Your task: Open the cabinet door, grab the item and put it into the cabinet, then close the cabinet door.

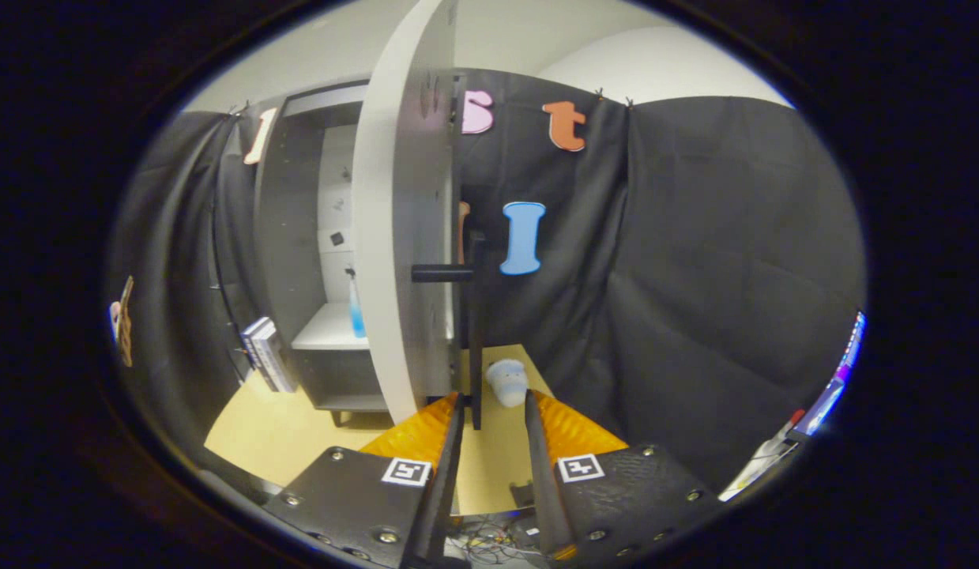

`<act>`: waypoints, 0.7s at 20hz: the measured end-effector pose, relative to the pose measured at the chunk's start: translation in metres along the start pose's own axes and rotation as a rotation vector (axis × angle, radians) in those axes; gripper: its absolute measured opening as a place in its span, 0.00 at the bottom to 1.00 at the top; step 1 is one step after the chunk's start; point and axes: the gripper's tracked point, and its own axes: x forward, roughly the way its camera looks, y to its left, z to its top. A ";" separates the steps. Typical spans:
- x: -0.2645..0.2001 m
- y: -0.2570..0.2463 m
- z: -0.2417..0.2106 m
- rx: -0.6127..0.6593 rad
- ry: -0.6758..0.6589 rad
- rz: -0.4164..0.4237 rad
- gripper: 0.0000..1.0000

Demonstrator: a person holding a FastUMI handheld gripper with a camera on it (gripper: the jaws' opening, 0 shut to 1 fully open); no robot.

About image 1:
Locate computer monitor screen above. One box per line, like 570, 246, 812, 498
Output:
789, 312, 868, 439

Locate black backdrop cloth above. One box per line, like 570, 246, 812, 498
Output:
106, 67, 868, 495

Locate grey cabinet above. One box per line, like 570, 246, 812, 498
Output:
252, 79, 395, 428

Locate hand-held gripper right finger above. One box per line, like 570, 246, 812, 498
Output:
523, 390, 723, 563

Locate white cabinet shelf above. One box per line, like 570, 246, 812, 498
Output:
290, 302, 371, 351

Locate tangled cables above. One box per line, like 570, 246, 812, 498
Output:
446, 512, 547, 568

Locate light grey cabinet door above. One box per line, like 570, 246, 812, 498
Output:
352, 0, 465, 425

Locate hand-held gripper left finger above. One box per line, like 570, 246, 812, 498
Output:
260, 393, 466, 569

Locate blue white bottle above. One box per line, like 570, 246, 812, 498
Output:
345, 267, 367, 339

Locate white paper cup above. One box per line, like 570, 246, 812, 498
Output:
485, 359, 529, 408

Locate black door handle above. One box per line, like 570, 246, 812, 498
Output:
412, 231, 488, 431

